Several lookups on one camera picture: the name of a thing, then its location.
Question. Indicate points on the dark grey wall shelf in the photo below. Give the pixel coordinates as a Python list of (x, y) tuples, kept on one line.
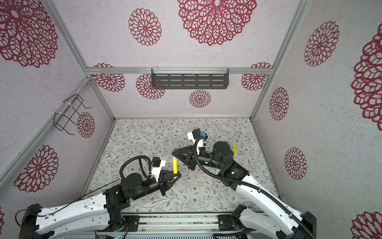
[(190, 80)]

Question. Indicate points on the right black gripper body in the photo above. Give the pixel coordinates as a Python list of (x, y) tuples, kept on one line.
[(206, 160)]

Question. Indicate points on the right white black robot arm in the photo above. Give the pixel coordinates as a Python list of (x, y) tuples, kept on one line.
[(278, 220)]

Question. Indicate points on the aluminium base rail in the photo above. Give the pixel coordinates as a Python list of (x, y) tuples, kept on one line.
[(174, 223)]

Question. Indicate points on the black wire wall basket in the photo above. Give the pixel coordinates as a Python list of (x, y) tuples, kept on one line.
[(62, 118)]

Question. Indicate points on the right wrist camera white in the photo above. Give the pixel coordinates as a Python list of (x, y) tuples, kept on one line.
[(197, 133)]

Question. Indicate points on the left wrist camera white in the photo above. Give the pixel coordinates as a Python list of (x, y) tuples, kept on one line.
[(157, 165)]

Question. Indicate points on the yellow highlighter pen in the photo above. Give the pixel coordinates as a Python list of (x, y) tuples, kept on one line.
[(234, 148), (175, 170)]

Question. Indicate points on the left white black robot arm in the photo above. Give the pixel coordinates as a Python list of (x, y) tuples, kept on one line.
[(101, 212)]

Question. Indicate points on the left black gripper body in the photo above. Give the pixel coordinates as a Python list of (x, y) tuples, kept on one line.
[(155, 187)]

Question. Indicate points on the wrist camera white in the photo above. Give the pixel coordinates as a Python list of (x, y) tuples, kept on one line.
[(197, 133), (157, 165)]

